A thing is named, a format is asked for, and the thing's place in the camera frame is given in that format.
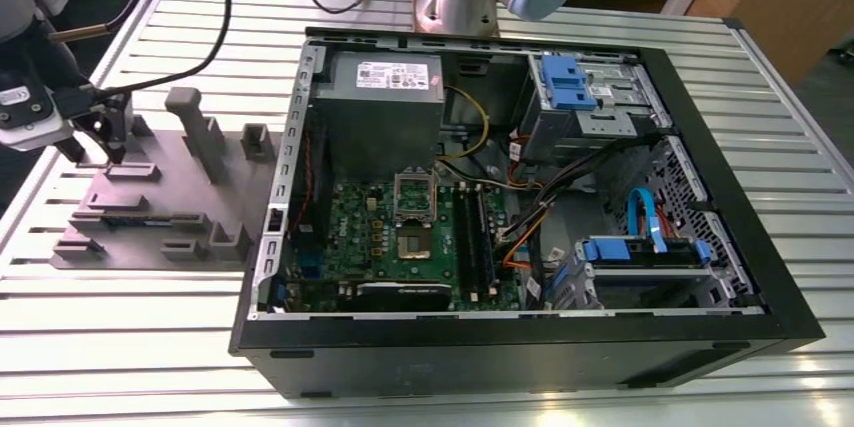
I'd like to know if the black RAM slot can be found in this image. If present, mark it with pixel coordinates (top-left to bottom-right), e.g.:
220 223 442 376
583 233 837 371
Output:
452 184 487 298
470 184 501 296

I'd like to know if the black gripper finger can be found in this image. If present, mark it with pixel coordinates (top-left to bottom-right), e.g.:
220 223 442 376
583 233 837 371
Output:
52 129 87 164
70 91 130 167

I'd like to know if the yellow wire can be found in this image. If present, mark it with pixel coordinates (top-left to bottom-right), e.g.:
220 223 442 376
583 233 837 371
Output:
436 84 493 162

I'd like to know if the blue SATA wire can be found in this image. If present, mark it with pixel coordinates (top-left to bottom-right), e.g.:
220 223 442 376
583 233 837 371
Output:
543 266 570 308
626 187 670 254

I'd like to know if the red black twisted wire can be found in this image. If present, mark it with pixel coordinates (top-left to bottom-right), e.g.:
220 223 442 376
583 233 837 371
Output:
295 126 315 228

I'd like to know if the grey metal disk bay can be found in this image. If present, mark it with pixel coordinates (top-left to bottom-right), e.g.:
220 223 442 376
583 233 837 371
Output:
518 51 674 164
571 235 739 312

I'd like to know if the black camera cable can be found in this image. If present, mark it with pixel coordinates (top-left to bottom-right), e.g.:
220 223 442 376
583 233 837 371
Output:
52 0 234 122

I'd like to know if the hard disk in blue carrier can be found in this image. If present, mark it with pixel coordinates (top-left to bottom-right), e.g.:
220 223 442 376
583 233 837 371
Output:
577 238 714 269

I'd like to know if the wooden cabinet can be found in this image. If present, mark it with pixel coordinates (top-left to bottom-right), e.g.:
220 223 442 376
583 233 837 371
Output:
686 0 854 86

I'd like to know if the black sleeved cable bundle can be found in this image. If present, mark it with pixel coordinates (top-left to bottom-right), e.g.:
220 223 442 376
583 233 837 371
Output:
499 134 669 243

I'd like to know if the green motherboard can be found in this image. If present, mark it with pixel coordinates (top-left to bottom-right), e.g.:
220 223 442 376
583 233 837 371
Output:
286 179 529 313

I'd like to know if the RAM stick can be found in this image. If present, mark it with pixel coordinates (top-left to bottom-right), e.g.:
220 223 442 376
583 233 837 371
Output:
99 215 180 229

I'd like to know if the black PC case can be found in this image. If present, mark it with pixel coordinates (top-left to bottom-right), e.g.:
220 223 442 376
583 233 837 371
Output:
228 25 827 399

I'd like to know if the black graphics card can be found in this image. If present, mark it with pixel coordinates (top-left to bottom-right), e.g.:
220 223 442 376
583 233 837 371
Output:
336 280 454 313

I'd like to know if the grey parts rack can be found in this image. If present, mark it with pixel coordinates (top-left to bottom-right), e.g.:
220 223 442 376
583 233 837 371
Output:
50 86 280 272

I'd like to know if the grey power supply unit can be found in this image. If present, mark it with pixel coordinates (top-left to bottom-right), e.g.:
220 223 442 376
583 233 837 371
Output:
311 50 447 179

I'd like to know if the orange wire bundle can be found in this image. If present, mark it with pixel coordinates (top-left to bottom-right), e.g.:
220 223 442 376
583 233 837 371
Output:
501 240 535 273

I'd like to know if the blue plastic drive latch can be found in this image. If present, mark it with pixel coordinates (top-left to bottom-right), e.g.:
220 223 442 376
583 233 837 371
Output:
550 86 601 111
541 55 590 93

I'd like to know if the CPU socket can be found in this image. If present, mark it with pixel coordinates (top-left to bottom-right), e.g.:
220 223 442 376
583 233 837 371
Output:
394 224 440 261

